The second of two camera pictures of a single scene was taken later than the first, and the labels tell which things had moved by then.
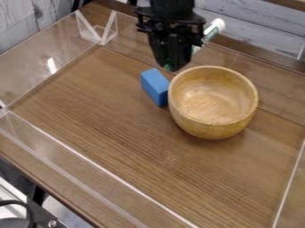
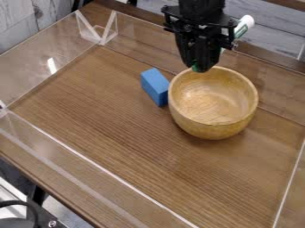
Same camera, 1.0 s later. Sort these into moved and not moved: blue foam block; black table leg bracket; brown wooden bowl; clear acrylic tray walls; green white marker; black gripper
Moved: black gripper; green white marker
Not moved: brown wooden bowl; clear acrylic tray walls; black table leg bracket; blue foam block
